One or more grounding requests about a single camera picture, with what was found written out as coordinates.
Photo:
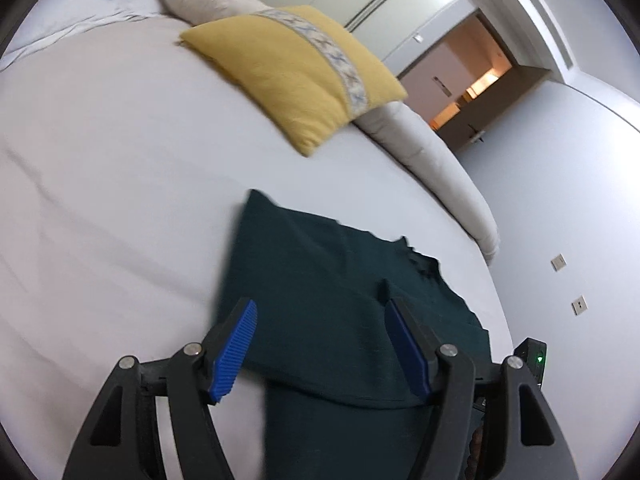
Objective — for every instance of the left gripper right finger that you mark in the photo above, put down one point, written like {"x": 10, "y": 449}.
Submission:
{"x": 521, "y": 437}

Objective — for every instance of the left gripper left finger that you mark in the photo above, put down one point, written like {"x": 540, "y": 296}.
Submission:
{"x": 120, "y": 437}

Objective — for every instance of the dark green knitted sweater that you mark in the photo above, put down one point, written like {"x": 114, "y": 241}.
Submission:
{"x": 338, "y": 405}

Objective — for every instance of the brown open door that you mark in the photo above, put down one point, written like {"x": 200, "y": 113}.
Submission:
{"x": 476, "y": 116}

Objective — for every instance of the white bed sheet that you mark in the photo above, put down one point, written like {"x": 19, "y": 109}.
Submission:
{"x": 125, "y": 159}

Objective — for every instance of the yellow cushion with patterned band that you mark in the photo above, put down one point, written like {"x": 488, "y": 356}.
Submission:
{"x": 307, "y": 73}

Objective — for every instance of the white pillow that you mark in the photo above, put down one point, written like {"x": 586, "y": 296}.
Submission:
{"x": 50, "y": 21}

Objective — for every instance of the beige rolled duvet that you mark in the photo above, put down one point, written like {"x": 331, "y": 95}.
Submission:
{"x": 398, "y": 129}

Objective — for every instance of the lower beige wall socket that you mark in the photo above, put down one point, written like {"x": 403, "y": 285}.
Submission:
{"x": 579, "y": 305}

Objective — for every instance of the beige wall socket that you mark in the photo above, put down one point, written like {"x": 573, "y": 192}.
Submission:
{"x": 558, "y": 263}
{"x": 579, "y": 305}

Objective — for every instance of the upper beige wall socket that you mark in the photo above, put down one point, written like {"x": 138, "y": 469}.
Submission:
{"x": 558, "y": 263}

